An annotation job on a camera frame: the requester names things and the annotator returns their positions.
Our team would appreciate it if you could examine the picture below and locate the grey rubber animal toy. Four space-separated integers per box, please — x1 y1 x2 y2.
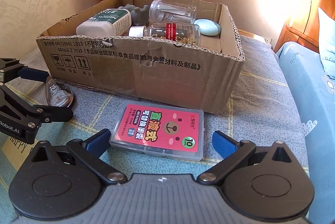
119 4 150 26

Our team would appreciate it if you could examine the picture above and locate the blue floral pillow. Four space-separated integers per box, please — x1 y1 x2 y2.
318 8 335 79

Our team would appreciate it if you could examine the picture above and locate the checked blue grey blanket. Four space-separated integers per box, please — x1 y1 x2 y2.
0 35 310 224

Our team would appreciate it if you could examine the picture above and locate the pink card case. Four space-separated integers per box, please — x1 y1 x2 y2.
110 100 204 161

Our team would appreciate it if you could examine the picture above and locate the clear plastic jar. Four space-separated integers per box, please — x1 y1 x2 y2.
149 0 196 24

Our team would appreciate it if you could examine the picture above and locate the wooden headboard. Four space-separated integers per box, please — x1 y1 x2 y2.
274 0 334 53

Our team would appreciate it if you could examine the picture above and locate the yellow paper card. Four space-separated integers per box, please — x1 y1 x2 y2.
2 137 34 170

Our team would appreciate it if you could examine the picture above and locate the blue floral bed sheet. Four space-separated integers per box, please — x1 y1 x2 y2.
277 42 334 223

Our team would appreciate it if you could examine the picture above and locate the white green medical bottle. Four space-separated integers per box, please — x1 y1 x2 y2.
76 9 132 37

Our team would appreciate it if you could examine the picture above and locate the open cardboard box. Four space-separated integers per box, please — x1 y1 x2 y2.
36 0 245 113

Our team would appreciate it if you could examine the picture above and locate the capsule bottle with silver cap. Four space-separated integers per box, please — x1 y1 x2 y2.
128 23 200 46

